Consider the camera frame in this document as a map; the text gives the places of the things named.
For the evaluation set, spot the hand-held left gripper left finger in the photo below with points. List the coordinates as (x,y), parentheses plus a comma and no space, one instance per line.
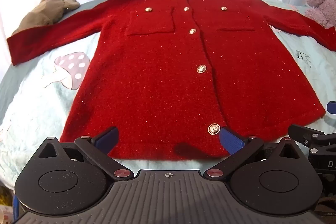
(106,139)

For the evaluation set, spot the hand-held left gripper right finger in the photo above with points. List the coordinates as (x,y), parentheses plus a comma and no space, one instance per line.
(231,141)

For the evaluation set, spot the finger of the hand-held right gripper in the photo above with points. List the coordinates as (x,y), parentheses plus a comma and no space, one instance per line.
(331,107)

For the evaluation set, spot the red knitted cardigan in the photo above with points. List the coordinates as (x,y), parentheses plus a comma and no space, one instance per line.
(168,71)

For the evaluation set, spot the light blue printed blanket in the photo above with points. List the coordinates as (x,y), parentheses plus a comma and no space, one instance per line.
(39,98)

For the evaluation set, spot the grey plush toy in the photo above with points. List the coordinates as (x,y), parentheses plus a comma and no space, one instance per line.
(44,10)

